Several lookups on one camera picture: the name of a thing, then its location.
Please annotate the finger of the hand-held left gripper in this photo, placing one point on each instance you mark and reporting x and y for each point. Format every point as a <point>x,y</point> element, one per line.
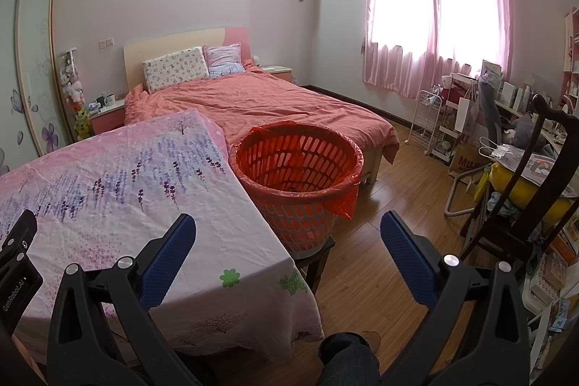
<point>20,232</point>

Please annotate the orange plastic laundry basket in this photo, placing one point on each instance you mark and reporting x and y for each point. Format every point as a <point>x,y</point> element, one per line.
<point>303,227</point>

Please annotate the white metal tube frame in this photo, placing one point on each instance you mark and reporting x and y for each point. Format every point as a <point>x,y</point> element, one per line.
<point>457,197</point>

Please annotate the green plush toy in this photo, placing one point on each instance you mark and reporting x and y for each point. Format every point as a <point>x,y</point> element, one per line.
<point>81,121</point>

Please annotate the pink striped pillow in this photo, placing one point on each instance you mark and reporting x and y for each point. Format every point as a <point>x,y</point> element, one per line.
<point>224,59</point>

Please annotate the person's leg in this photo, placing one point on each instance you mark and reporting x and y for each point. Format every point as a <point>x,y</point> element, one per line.
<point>348,361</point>

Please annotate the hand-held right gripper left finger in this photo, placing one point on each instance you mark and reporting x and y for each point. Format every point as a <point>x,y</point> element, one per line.
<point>167,259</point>

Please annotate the clear tube of plush toys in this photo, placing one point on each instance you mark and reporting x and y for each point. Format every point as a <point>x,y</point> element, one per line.
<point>71,83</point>

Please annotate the bed with beige pink headboard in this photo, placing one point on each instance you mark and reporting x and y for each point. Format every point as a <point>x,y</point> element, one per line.
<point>172,40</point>

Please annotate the white wall socket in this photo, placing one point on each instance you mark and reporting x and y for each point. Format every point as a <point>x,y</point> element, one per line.
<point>105,43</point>

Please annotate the white plastic crate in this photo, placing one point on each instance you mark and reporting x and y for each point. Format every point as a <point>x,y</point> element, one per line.
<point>543,286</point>

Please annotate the white shelf cart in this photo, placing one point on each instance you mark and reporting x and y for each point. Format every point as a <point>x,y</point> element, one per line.
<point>450,137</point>

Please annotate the dark wooden chair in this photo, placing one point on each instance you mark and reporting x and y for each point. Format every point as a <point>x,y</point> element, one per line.
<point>543,105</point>

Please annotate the wardrobe with purple flower doors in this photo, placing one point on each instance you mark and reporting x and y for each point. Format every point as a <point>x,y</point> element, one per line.
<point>36,51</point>

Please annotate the orange duvet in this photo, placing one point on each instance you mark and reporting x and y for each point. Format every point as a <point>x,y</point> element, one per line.
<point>271,105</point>

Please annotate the white paper bag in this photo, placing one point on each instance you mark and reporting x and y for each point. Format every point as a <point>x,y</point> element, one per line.
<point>466,114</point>

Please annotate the pink white nightstand with mugs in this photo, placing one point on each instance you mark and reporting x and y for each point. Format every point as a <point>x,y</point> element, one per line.
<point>106,118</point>

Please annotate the dark wooden stool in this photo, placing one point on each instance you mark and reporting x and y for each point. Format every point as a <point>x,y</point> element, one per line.
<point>316,264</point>

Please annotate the person's brown shoe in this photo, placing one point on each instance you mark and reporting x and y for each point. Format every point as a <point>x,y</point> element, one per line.
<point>373,340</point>

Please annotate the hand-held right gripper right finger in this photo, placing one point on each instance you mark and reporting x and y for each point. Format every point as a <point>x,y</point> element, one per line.
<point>407,264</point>

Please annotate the floral pink purple tablecloth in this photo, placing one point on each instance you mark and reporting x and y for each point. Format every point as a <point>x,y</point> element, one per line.
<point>181,196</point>

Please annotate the brown paper bag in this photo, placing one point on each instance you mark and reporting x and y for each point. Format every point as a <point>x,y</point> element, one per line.
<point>466,164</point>

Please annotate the white floral pillow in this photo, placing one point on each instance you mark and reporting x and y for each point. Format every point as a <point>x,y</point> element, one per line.
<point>176,69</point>

